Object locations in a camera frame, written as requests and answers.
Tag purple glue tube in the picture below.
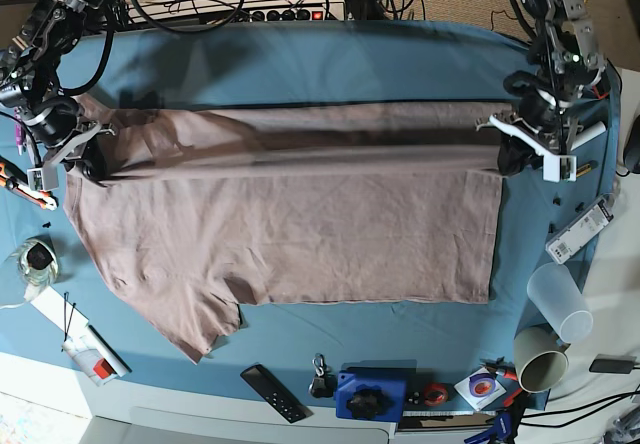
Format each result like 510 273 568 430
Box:
13 110 27 155

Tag blue block black knob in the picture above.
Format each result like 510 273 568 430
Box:
334 368 407 423

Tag black remote control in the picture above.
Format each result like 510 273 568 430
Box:
240 364 308 424

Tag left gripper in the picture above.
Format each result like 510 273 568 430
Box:
475 90 578 177

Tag white purple disc packet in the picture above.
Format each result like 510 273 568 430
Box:
454 367 506 411

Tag green gold battery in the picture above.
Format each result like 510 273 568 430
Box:
576 162 597 178

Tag blue clamp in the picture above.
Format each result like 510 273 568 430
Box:
464 412 523 444

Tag black power adapter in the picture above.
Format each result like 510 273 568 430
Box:
589 357 639 374

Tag translucent plastic cup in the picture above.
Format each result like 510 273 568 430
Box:
527 263 594 344

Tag white tube red cap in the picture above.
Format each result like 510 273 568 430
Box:
61 324 131 387

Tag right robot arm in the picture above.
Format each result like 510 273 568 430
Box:
1 0 117 191

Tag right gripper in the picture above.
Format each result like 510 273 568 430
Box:
22 97 115 182

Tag orange utility knife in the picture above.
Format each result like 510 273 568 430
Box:
1 159 58 211

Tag blue table cloth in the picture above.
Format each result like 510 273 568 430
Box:
1 21 618 402

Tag white black marker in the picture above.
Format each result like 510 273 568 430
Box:
571 121 607 151

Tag white paper box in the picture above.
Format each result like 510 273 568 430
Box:
31 287 89 338

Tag black orange tool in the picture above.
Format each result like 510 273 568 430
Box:
591 59 611 100

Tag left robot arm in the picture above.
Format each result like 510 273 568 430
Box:
484 0 610 183

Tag black power strip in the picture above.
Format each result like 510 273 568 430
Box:
236 5 345 22

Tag clear tape roll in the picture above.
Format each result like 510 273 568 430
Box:
8 237 59 286

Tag pink T-shirt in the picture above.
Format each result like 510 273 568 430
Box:
64 95 510 362

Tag red tape roll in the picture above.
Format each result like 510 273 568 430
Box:
423 383 449 407

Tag black cable ties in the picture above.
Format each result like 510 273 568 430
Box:
63 292 76 342

